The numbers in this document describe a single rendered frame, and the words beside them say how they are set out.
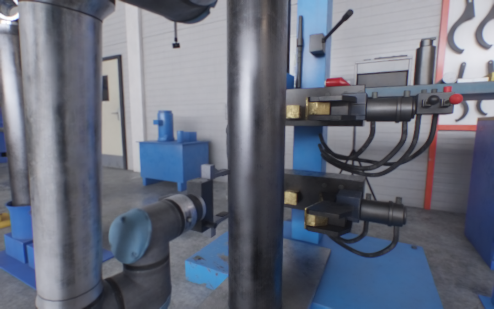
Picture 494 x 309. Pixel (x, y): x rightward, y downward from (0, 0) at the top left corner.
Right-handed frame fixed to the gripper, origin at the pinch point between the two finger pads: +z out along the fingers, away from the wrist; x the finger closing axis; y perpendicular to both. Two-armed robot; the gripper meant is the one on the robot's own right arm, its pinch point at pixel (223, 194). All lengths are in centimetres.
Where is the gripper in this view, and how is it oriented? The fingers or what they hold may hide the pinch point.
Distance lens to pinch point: 77.2
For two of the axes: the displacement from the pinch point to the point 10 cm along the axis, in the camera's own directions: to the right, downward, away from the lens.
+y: 8.8, 0.6, -4.6
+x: 0.0, -9.9, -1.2
